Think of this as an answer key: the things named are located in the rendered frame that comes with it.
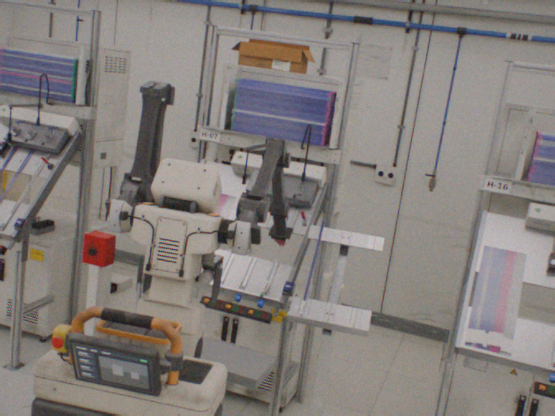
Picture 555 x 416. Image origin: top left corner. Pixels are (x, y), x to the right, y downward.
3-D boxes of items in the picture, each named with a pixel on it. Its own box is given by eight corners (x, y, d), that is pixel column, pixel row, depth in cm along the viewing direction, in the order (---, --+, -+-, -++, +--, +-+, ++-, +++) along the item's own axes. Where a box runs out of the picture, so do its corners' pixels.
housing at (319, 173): (323, 196, 341) (321, 179, 330) (234, 179, 356) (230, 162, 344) (328, 184, 346) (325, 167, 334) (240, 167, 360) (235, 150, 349)
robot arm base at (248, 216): (225, 223, 225) (259, 229, 223) (231, 205, 230) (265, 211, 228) (226, 238, 231) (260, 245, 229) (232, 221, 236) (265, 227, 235)
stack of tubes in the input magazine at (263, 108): (324, 146, 329) (332, 92, 323) (229, 130, 344) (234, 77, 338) (330, 144, 341) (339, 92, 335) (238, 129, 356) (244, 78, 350)
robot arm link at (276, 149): (264, 128, 263) (290, 132, 261) (265, 154, 273) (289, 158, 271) (234, 208, 232) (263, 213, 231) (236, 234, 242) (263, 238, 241)
